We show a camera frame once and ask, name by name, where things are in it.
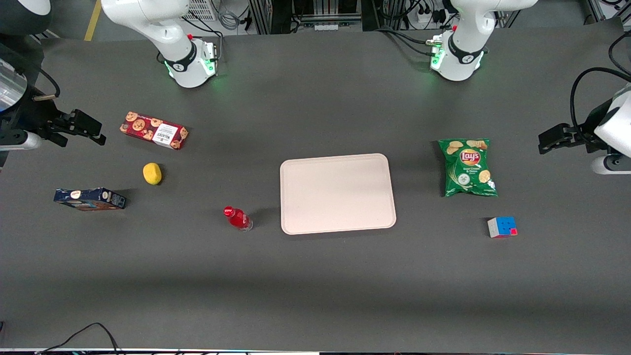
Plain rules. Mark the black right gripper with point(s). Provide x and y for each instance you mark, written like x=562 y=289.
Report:
x=40 y=120

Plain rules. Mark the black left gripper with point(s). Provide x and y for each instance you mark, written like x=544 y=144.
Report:
x=583 y=134

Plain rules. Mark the red coke bottle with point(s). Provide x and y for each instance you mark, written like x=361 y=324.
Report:
x=239 y=219

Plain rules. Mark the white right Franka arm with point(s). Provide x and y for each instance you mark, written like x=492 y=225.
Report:
x=148 y=15

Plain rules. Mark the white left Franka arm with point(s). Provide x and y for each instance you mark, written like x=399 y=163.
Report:
x=463 y=54

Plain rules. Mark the beige plastic tray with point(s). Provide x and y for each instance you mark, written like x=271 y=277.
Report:
x=337 y=193

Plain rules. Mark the dark blue snack box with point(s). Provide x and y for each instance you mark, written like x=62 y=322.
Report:
x=88 y=198

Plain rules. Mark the red cookie box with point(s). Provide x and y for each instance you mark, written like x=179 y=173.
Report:
x=153 y=130

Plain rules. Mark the yellow lemon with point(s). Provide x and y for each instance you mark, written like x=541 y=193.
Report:
x=152 y=173

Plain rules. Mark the green Lays chips bag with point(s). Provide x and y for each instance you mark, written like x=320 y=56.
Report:
x=468 y=167

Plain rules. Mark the Rubiks cube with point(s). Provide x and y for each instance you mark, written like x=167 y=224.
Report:
x=502 y=227

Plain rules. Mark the yellow floor tape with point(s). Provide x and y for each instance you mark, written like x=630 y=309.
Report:
x=92 y=19

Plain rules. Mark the white vented box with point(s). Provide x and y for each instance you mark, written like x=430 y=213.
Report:
x=202 y=9

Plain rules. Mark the white power strip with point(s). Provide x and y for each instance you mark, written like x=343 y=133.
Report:
x=430 y=15

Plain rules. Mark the black equipment rack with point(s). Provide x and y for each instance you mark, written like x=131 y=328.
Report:
x=281 y=12

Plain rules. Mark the small white connector strip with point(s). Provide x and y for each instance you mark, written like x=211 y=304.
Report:
x=326 y=26

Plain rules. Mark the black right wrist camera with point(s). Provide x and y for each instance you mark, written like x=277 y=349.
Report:
x=87 y=122

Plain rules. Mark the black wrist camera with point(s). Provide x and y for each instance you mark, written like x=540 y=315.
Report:
x=87 y=122
x=552 y=134

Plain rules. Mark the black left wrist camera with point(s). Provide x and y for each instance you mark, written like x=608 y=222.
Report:
x=552 y=134

